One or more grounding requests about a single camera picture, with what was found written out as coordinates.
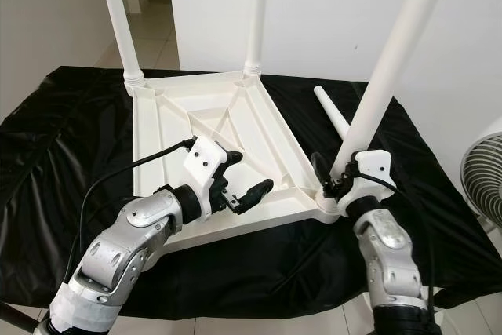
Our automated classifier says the white plastic children table top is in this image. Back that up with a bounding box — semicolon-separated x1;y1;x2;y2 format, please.
129;68;352;256

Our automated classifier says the black table cloth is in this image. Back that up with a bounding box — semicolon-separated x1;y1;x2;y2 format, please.
0;65;502;320

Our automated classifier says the white standing fan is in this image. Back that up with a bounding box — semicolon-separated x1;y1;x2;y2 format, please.
460;119;502;235

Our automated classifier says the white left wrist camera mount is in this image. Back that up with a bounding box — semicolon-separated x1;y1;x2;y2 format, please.
182;134;233;221

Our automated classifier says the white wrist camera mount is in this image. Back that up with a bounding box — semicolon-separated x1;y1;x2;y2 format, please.
182;134;233;221
339;148;393;218

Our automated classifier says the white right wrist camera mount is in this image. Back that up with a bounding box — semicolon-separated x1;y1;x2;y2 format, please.
339;148;393;218

